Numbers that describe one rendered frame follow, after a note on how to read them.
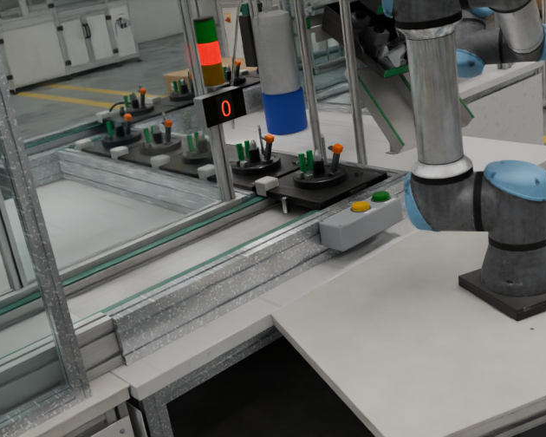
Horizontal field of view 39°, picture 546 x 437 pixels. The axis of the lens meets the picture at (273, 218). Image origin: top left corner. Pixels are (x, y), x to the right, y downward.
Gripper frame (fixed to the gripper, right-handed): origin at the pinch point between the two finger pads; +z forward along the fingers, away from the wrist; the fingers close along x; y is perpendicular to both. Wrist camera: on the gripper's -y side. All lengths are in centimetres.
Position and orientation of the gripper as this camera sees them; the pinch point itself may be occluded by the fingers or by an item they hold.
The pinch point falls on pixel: (393, 49)
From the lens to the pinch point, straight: 205.3
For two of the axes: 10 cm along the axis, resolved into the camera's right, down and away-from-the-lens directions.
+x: 8.4, -3.0, 4.4
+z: -4.1, 1.8, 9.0
